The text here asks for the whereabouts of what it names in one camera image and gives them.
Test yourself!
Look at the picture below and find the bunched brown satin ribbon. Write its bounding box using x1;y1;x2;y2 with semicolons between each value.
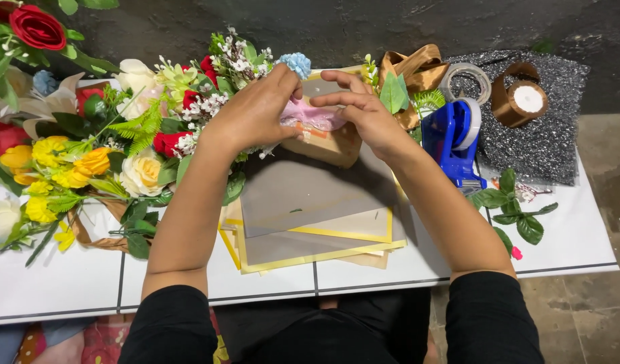
378;44;449;132

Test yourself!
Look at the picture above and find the clear tape roll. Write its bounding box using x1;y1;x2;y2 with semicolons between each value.
438;62;492;105

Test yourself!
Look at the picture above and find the blue tape dispenser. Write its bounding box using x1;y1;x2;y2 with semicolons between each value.
421;97;488;193

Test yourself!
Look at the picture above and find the light blue hydrangea flower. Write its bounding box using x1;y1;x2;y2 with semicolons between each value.
277;52;312;81

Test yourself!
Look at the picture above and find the cream artificial rose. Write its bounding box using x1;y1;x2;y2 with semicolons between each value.
119;149;164;198

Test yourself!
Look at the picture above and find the tiny white blossom twig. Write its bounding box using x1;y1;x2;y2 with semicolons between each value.
514;182;554;203

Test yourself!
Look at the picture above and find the person's black clothing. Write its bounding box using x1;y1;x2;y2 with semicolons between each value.
118;271;545;364

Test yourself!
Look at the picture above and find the colourful patterned cloth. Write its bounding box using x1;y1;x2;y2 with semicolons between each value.
0;308;231;364

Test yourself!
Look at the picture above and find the green leaf sprig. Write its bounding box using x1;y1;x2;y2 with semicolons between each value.
466;168;559;256

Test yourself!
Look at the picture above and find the pale green bud sprig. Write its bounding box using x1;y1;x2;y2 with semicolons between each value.
361;54;380;91

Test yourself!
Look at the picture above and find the stack of yellow-edged wrapping sheets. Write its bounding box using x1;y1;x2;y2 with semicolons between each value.
218;66;409;276

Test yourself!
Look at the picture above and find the loose brown ribbon strip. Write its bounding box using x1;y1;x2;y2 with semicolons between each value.
67;196;155;253

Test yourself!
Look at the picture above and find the green plastic fern frond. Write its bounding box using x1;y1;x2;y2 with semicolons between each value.
413;88;447;116

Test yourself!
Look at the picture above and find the single broad green leaf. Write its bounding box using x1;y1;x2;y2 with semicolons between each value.
380;72;409;115

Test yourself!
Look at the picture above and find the person's left hand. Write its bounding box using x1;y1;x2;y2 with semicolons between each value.
201;63;304;161

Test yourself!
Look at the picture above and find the pink lace fabric piece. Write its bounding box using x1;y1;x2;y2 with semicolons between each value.
281;97;347;133

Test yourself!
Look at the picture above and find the person's right hand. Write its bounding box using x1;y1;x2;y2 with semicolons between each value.
310;70;410;155

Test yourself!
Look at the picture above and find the brown kraft paper box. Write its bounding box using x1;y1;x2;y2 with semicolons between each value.
280;121;363;169

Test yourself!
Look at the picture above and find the brown satin ribbon roll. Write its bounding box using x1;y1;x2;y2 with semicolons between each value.
491;62;549;128

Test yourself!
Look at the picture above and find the silver glitter sheet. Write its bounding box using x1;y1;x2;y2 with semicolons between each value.
444;50;591;187

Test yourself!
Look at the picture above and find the heap of mixed artificial flowers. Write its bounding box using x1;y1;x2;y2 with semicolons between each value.
0;0;276;268

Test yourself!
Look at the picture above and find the large red artificial rose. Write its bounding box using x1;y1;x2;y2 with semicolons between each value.
9;5;67;51

